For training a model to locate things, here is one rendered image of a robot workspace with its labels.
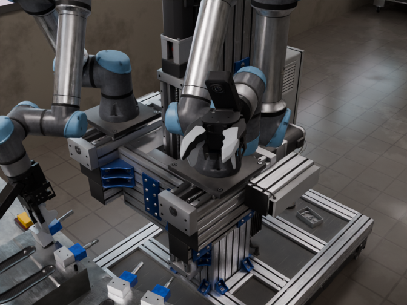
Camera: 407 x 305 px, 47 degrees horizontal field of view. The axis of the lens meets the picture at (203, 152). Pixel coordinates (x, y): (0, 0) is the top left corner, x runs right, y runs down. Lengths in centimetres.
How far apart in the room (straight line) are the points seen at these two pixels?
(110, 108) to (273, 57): 71
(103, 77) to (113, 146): 25
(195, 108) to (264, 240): 145
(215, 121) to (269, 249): 160
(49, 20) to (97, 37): 220
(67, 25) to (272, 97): 58
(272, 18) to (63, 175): 239
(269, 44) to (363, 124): 283
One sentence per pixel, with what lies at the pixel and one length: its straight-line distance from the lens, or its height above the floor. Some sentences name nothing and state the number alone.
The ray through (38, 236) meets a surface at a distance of 146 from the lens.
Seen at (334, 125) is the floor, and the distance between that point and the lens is 392.
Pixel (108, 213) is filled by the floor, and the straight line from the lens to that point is 295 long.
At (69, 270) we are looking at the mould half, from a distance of 140.
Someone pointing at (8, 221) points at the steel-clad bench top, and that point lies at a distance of 176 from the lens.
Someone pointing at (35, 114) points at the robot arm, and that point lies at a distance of 136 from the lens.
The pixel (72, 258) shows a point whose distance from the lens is 141.
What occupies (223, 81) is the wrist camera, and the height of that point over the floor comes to 154.
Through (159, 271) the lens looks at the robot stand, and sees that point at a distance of 228.
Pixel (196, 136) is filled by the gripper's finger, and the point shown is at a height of 146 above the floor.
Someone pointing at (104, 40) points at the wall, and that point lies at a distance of 376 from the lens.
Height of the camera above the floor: 188
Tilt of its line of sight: 33 degrees down
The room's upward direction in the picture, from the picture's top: straight up
